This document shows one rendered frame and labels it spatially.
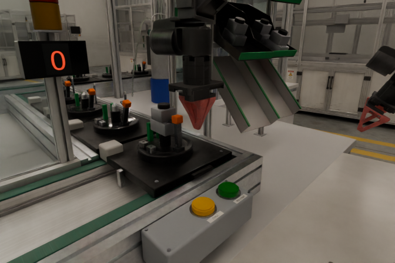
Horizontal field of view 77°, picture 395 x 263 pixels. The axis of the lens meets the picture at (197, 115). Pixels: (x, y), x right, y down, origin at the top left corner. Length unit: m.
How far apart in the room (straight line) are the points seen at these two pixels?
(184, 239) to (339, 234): 0.35
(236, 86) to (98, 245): 0.59
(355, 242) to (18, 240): 0.62
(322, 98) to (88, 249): 4.29
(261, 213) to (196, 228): 0.24
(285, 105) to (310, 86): 3.58
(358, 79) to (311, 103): 0.75
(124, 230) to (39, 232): 0.18
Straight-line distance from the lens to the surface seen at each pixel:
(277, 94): 0.95
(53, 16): 0.59
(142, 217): 0.46
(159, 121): 0.59
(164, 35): 0.52
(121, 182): 0.60
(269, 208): 0.65
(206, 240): 0.45
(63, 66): 0.59
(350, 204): 0.74
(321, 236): 0.62
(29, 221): 0.60
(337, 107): 4.51
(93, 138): 0.78
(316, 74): 4.47
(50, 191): 0.65
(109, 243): 0.43
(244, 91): 0.82
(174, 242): 0.41
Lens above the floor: 1.24
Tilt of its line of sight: 17 degrees down
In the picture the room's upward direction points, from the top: straight up
